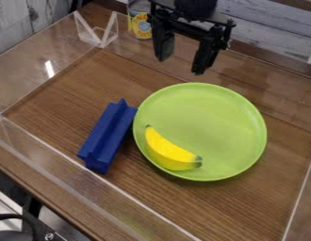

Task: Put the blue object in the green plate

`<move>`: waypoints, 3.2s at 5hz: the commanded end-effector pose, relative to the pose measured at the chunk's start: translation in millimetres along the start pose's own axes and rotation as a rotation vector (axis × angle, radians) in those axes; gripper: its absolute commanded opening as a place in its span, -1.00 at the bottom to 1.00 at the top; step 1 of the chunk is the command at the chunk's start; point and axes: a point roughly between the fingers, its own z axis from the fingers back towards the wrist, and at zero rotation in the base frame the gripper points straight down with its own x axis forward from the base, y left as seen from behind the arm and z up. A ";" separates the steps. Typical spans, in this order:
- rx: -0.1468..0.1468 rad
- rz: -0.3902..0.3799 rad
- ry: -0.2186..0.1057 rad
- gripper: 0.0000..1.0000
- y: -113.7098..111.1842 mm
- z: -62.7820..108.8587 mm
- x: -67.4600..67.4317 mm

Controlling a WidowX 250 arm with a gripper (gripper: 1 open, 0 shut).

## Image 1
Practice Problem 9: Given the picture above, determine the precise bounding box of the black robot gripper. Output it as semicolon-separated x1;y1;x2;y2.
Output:
149;0;236;75

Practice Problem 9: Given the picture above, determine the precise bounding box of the yellow toy banana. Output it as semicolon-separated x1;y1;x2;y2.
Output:
144;125;202;171

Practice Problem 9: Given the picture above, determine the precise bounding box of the blue cross-shaped block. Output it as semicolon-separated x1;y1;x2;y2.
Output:
77;99;137;174

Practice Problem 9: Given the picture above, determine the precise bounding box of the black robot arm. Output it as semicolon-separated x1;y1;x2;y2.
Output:
148;0;236;75

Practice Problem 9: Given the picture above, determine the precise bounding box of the green round plate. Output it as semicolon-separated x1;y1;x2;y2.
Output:
133;83;268;182

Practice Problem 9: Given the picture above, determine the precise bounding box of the yellow labelled tin can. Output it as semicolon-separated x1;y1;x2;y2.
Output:
126;0;152;40

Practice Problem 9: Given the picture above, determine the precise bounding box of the clear acrylic tray wall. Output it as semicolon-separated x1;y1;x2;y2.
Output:
0;5;311;241

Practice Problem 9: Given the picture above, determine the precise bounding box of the black table frame bracket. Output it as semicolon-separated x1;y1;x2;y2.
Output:
22;197;66;241

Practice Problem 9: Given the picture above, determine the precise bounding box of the black cable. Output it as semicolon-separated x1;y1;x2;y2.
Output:
0;213;34;233

